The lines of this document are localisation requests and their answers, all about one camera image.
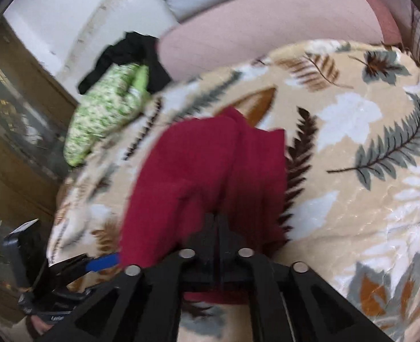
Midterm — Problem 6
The green white patterned pillow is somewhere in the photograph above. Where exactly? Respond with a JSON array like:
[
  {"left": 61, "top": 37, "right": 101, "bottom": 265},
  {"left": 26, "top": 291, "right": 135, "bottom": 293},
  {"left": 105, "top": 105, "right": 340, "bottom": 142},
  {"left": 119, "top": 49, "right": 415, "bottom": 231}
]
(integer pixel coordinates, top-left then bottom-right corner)
[{"left": 63, "top": 63, "right": 149, "bottom": 167}]

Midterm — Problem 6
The dark red garment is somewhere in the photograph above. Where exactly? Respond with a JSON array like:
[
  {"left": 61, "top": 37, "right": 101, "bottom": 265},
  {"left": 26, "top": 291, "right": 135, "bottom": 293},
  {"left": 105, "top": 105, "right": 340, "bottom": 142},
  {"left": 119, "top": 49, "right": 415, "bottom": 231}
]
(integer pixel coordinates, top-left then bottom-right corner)
[{"left": 119, "top": 106, "right": 290, "bottom": 305}]

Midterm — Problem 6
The beige leaf pattern blanket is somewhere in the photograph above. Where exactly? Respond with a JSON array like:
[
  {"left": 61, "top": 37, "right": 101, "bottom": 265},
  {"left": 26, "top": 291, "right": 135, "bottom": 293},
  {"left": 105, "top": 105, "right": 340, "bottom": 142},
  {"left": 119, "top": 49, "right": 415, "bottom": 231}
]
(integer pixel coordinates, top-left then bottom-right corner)
[{"left": 47, "top": 40, "right": 420, "bottom": 341}]

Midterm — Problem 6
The white bed headboard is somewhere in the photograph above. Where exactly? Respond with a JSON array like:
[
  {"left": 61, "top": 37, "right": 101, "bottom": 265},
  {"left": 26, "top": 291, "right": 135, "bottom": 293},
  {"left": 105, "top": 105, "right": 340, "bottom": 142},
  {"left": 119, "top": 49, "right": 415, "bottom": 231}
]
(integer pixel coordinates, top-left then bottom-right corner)
[{"left": 4, "top": 0, "right": 177, "bottom": 100}]

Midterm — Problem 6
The black cloth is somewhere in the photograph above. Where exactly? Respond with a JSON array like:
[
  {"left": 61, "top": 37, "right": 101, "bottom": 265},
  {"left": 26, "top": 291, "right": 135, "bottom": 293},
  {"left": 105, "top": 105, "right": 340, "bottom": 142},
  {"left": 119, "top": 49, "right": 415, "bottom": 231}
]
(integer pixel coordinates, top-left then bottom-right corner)
[{"left": 77, "top": 32, "right": 172, "bottom": 95}]

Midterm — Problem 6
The brown glass door wardrobe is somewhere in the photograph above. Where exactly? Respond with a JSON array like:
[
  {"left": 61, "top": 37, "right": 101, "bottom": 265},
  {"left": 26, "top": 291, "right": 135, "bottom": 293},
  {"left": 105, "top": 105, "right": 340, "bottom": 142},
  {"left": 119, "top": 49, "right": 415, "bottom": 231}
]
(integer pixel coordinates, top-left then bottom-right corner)
[{"left": 0, "top": 19, "right": 76, "bottom": 324}]

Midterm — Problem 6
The left hand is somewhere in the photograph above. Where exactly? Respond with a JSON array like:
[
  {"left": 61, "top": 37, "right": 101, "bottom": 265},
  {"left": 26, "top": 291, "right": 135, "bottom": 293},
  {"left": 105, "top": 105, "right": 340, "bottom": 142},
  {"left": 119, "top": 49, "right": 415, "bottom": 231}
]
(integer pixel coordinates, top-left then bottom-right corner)
[{"left": 25, "top": 315, "right": 54, "bottom": 341}]

